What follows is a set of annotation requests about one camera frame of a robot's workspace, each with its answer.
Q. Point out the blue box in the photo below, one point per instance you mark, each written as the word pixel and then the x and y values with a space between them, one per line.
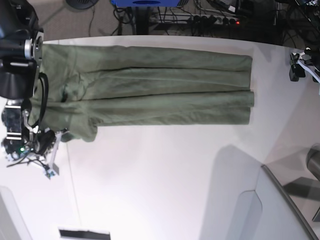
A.
pixel 145 3

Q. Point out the white power strip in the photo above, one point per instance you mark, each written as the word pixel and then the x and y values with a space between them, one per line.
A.
pixel 184 18

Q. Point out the grey metal stand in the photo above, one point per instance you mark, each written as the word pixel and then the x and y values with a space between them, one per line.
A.
pixel 302 187

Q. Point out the green t-shirt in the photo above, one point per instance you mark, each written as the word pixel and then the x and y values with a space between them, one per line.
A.
pixel 103 86

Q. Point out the black round fan base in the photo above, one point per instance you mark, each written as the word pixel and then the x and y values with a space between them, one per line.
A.
pixel 81 4

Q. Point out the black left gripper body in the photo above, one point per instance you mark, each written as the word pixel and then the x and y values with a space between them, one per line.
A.
pixel 298 67

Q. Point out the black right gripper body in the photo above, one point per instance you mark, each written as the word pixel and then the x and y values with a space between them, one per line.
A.
pixel 42 142

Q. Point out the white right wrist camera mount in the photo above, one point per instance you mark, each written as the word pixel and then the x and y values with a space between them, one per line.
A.
pixel 48 160

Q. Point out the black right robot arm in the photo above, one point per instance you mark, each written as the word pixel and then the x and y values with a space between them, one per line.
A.
pixel 21 41

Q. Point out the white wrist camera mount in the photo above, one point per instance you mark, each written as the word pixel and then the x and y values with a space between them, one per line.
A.
pixel 48 160
pixel 310 68

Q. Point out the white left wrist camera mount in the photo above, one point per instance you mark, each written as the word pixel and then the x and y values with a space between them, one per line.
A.
pixel 310 68

